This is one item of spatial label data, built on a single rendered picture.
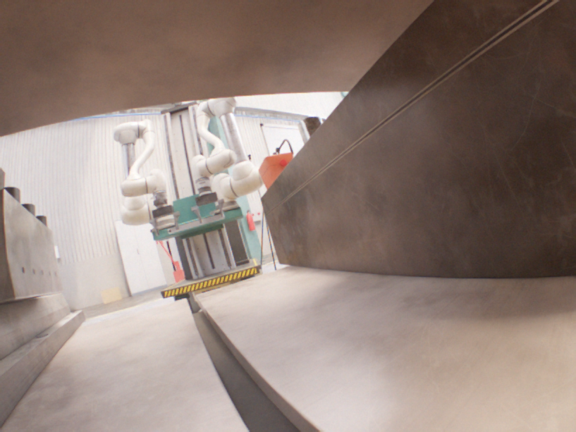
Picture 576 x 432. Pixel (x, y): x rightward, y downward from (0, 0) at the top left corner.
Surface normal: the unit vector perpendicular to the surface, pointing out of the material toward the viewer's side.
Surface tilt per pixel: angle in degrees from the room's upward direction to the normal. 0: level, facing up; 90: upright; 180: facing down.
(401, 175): 90
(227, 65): 180
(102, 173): 90
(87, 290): 90
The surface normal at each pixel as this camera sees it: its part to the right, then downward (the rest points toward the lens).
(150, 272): 0.61, -0.24
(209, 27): 0.28, 0.96
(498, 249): -0.92, 0.25
